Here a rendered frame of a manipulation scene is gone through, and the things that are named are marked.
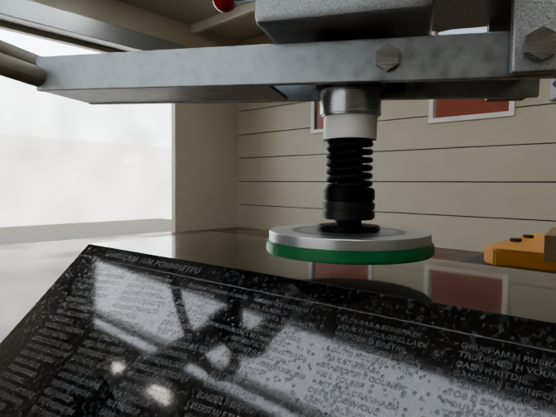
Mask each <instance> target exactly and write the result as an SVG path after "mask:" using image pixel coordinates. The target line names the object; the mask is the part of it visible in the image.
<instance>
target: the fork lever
mask: <svg viewBox="0 0 556 417"><path fill-rule="evenodd" d="M554 54H556V31H554V30H552V29H549V28H548V27H546V26H542V27H540V28H538V29H536V30H535V31H532V32H531V33H530V34H528V35H526V36H525V42H524V55H526V56H528V57H530V58H531V59H533V60H536V61H538V62H540V61H542V60H545V59H547V58H549V57H550V56H551V55H554ZM509 64H510V31H495V32H479V33H464V34H448V35H433V36H403V37H388V38H372V39H357V40H341V41H311V42H296V43H281V44H265V45H250V46H220V47H204V48H189V49H174V50H144V51H128V52H113V53H98V54H82V55H53V56H38V57H36V65H37V66H40V67H41V68H42V69H43V70H44V71H45V73H46V79H45V82H44V83H43V85H41V86H39V87H36V90H37V91H40V92H46V93H52V94H55V95H58V96H61V97H65V98H71V99H74V100H78V101H80V102H84V103H88V104H91V105H112V104H164V103H266V102H318V101H320V92H319V91H318V90H317V89H316V84H378V83H406V91H405V92H404V93H382V94H381V100H422V99H474V98H537V97H538V96H539V80H540V79H556V73H545V74H515V75H513V74H510V72H509Z"/></svg>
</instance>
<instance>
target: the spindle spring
mask: <svg viewBox="0 0 556 417"><path fill-rule="evenodd" d="M350 139H368V138H360V137H342V138H331V139H327V140H326V141H327V143H328V144H329V145H327V151H328V153H327V155H326V157H327V159H329V161H327V162H326V166H327V167H329V168H328V169H327V170H326V173H327V175H329V176H328V177H327V178H326V181H327V182H328V183H332V184H328V185H326V187H331V188H368V187H371V186H372V184H373V183H372V182H371V181H370V180H368V179H371V178H372V177H373V175H372V173H370V172H362V171H371V170H372V169H373V167H372V165H347V166H337V167H336V165H346V164H362V163H372V162H373V158H372V157H349V158H339V159H336V157H340V156H370V155H372V154H373V150H372V149H349V150H340V151H337V149H340V148H349V147H372V146H373V142H372V141H341V140H350ZM336 141H341V142H336ZM346 172H362V174H346V175H336V173H346ZM343 180H362V181H358V182H343V183H336V181H343Z"/></svg>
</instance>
